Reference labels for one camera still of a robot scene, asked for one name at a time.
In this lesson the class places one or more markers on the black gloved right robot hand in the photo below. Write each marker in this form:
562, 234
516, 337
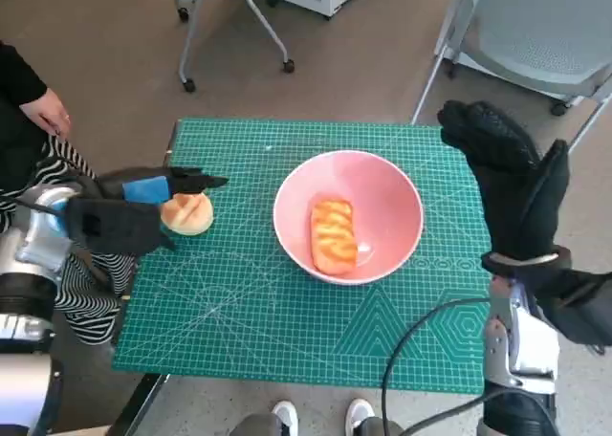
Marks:
516, 197

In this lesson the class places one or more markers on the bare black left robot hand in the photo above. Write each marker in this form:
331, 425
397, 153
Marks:
143, 187

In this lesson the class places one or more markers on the round toy bread bun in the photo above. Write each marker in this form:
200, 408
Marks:
189, 216

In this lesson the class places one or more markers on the pink bowl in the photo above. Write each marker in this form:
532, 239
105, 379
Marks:
382, 192

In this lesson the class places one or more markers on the long toy bread loaf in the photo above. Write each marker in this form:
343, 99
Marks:
332, 235

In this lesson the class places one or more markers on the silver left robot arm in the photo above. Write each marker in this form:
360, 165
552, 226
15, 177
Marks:
43, 230

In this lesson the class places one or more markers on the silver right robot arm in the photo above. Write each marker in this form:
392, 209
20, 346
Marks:
526, 350

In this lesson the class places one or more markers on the person's hand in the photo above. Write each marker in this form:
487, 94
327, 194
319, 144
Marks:
48, 111

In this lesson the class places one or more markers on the green cutting mat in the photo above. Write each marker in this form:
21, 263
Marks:
239, 311

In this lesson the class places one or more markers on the grey mesh chair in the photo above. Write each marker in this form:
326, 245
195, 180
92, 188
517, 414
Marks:
535, 39

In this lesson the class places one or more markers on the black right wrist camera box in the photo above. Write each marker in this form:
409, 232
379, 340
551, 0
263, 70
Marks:
583, 307

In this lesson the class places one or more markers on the black table frame bar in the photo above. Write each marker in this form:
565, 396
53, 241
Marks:
138, 402

